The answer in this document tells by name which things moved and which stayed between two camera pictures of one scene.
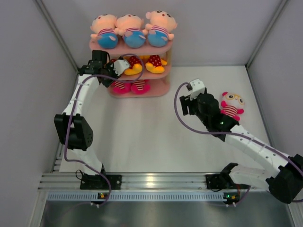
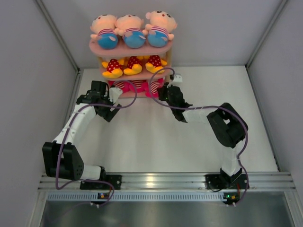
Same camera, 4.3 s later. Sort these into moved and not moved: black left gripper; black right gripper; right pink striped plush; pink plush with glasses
Moved: black right gripper; black left gripper; pink plush with glasses
Not moved: right pink striped plush
